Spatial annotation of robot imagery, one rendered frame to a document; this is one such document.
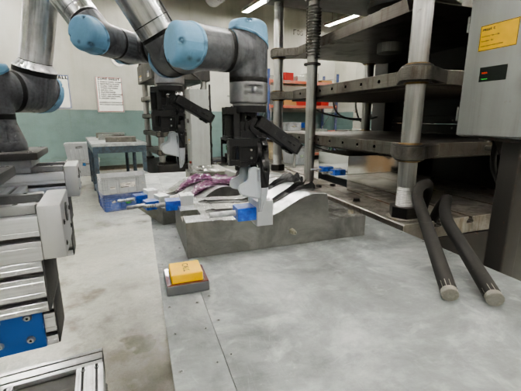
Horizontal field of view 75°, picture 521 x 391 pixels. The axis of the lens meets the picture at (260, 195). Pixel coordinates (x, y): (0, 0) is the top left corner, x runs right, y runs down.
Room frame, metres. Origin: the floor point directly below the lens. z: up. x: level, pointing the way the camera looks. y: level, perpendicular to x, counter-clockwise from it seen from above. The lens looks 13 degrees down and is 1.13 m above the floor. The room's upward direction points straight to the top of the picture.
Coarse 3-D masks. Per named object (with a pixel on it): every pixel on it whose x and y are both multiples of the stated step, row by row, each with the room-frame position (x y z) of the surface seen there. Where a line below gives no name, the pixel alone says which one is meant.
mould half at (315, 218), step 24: (312, 192) 0.87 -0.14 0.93; (192, 216) 0.80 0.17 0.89; (288, 216) 0.84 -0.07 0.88; (312, 216) 0.86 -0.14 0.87; (336, 216) 0.90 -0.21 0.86; (360, 216) 0.91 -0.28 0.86; (192, 240) 0.75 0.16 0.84; (216, 240) 0.77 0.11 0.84; (240, 240) 0.79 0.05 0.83; (264, 240) 0.81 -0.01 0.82; (288, 240) 0.84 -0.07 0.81; (312, 240) 0.86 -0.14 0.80
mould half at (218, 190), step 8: (232, 176) 1.39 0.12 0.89; (272, 176) 1.27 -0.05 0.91; (280, 176) 1.29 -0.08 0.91; (176, 184) 1.30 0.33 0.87; (192, 184) 1.24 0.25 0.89; (160, 192) 1.23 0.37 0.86; (208, 192) 1.11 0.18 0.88; (216, 192) 1.12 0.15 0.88; (224, 192) 1.14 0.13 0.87; (232, 192) 1.16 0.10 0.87; (160, 208) 1.02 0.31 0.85; (152, 216) 1.09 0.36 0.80; (160, 216) 1.02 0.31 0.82; (168, 216) 1.02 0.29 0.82
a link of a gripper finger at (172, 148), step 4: (172, 136) 0.90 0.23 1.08; (176, 136) 0.90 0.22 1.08; (172, 140) 0.89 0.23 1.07; (176, 140) 0.90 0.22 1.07; (164, 144) 0.89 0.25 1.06; (168, 144) 0.89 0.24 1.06; (172, 144) 0.89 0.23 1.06; (176, 144) 0.89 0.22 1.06; (164, 148) 0.88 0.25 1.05; (168, 148) 0.88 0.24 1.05; (172, 148) 0.89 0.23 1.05; (176, 148) 0.89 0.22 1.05; (180, 148) 0.88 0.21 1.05; (184, 148) 0.89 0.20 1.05; (164, 152) 0.88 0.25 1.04; (168, 152) 0.88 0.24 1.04; (172, 152) 0.89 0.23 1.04; (176, 152) 0.89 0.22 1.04; (180, 152) 0.89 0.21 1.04; (184, 152) 0.89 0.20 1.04; (176, 156) 0.89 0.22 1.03; (180, 156) 0.89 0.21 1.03; (184, 156) 0.89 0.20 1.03; (180, 160) 0.89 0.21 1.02; (184, 160) 0.90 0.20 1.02; (180, 164) 0.89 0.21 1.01
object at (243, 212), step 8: (256, 200) 0.68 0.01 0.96; (272, 200) 0.69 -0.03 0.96; (240, 208) 0.67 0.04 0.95; (248, 208) 0.67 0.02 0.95; (256, 208) 0.68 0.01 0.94; (264, 208) 0.68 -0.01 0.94; (272, 208) 0.69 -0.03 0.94; (216, 216) 0.67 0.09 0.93; (224, 216) 0.67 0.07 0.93; (240, 216) 0.67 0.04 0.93; (248, 216) 0.67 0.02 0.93; (256, 216) 0.68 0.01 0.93; (264, 216) 0.68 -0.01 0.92; (272, 216) 0.69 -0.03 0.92; (256, 224) 0.68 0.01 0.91; (264, 224) 0.68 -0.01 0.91
